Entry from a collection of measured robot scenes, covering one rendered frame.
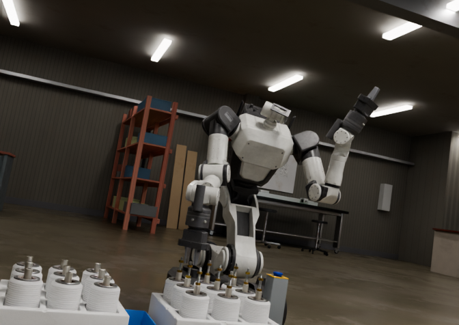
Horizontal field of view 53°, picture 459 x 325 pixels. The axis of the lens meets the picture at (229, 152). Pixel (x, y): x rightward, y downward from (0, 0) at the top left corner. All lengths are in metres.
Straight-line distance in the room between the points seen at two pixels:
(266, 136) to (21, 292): 1.17
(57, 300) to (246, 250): 0.93
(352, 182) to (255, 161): 9.48
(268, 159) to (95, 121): 7.73
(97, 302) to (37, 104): 8.31
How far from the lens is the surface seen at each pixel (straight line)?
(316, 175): 2.12
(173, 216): 9.26
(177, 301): 1.75
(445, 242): 9.76
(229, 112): 2.10
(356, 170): 11.63
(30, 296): 1.54
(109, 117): 9.70
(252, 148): 2.09
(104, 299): 1.56
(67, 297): 1.54
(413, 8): 5.33
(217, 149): 2.02
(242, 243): 2.17
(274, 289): 1.97
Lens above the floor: 0.56
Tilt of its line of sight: 7 degrees up
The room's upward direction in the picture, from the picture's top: 9 degrees clockwise
